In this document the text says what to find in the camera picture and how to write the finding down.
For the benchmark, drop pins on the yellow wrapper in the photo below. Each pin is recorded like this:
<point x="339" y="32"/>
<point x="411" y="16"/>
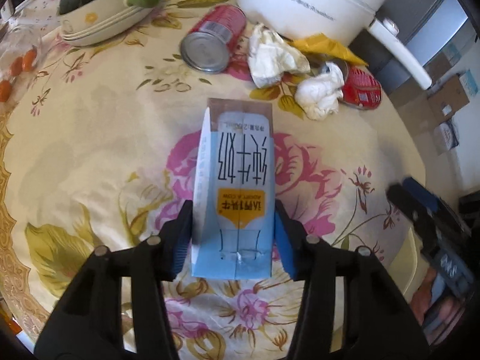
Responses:
<point x="321" y="45"/>

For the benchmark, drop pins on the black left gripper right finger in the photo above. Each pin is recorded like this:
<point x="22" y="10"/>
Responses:
<point x="284" y="237"/>

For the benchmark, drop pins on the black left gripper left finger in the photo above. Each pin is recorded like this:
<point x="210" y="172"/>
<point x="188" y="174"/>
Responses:
<point x="182" y="227"/>

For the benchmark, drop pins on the cardboard boxes on floor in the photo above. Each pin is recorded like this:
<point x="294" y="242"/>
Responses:
<point x="438" y="110"/>

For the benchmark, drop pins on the crumpled white tissue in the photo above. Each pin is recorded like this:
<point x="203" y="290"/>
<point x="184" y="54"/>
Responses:
<point x="319" y="96"/>

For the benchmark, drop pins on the crumpled cream paper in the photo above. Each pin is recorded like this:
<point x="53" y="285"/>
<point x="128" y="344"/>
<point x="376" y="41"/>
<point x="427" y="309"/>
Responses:
<point x="270" y="57"/>

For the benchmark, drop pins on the crushed red soda can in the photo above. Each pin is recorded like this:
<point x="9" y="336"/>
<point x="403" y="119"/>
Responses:
<point x="360" y="90"/>

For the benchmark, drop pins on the grey refrigerator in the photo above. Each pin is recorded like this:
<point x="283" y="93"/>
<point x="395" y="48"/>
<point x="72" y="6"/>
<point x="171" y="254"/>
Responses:
<point x="425" y="26"/>

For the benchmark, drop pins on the stacked white bowls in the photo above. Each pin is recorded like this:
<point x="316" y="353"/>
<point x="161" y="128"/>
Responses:
<point x="99" y="20"/>

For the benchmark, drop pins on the white electric pot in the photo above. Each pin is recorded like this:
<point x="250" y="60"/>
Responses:
<point x="341" y="20"/>

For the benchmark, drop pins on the floral tablecloth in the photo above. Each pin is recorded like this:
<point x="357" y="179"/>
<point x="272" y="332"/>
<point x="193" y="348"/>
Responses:
<point x="102" y="144"/>

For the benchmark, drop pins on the light blue milk carton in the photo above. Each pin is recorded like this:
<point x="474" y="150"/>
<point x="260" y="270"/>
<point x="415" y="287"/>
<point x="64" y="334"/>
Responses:
<point x="234" y="190"/>

